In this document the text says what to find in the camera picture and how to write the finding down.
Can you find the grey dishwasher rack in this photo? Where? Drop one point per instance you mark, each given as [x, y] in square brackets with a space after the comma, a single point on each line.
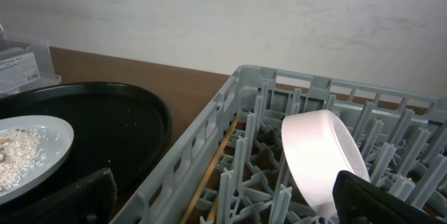
[400, 135]

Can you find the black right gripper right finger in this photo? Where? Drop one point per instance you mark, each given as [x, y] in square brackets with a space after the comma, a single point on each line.
[358, 201]

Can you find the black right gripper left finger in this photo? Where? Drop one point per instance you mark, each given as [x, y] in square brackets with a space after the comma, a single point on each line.
[88, 200]

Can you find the round black tray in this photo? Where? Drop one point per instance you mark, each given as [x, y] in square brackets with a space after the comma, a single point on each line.
[119, 126]

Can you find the grey plate with food scraps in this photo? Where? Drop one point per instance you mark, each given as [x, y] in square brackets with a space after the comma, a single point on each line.
[32, 149]

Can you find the pink bowl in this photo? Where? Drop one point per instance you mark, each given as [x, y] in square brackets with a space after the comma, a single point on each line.
[317, 146]

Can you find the clear plastic bin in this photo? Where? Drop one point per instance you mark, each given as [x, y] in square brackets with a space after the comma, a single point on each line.
[26, 64]

